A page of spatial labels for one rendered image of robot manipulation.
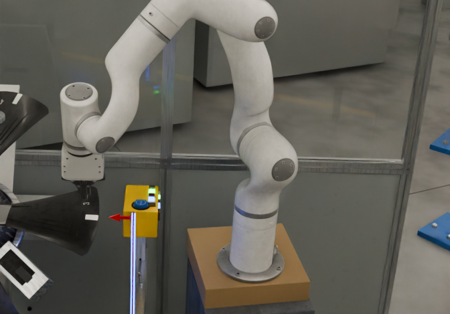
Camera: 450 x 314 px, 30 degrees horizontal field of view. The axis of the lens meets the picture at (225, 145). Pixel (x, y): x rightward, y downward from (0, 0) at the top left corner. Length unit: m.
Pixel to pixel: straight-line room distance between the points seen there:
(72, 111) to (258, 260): 0.71
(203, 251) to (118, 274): 0.81
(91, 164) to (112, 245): 1.10
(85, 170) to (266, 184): 0.45
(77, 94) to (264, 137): 0.50
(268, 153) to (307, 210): 0.99
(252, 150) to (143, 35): 0.44
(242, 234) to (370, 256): 1.02
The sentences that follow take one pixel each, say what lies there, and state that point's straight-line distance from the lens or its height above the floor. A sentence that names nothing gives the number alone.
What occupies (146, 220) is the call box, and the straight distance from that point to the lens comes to 2.46.
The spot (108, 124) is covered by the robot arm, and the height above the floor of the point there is 1.54.
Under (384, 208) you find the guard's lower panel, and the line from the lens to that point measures 3.10.
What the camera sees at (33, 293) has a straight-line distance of 2.29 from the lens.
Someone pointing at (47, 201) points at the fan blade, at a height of 1.20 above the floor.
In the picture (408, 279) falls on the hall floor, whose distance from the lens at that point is 4.22.
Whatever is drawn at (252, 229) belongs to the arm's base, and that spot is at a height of 1.15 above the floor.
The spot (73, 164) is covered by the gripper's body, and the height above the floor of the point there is 1.38.
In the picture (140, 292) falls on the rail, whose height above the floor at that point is 0.86.
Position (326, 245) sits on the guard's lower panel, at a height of 0.65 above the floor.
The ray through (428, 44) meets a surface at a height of 1.44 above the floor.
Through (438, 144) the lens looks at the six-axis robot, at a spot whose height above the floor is 0.04.
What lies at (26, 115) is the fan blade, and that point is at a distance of 2.25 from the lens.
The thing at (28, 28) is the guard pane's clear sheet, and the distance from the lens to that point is 2.78.
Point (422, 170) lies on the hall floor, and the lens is 5.29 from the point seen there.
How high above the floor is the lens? 2.32
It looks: 26 degrees down
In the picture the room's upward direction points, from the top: 4 degrees clockwise
